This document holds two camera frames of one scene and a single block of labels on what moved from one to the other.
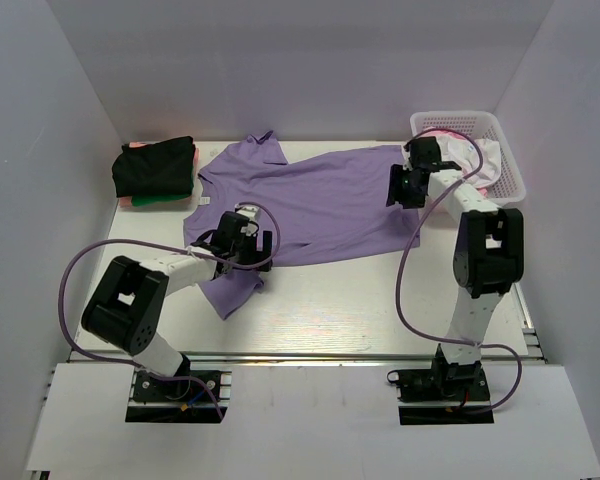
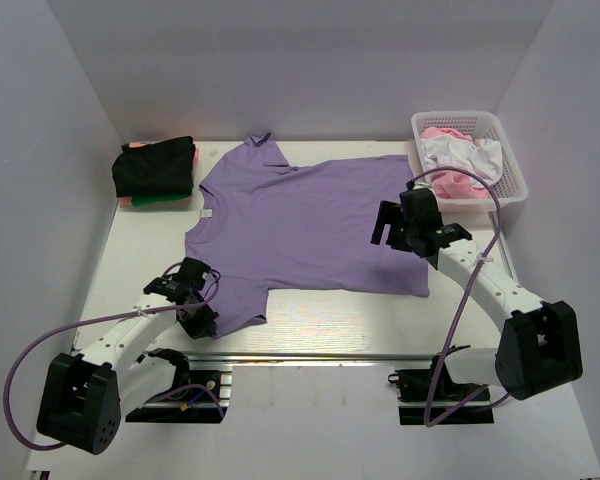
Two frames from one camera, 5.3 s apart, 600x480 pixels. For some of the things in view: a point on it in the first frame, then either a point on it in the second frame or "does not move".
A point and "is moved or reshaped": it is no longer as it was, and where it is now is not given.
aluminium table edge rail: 314,356 does not move
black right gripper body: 402,187 → 402,231
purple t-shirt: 314,208 is moved or reshaped
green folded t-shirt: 148,199 does not move
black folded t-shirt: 163,169 does not move
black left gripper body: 246,252 → 201,320
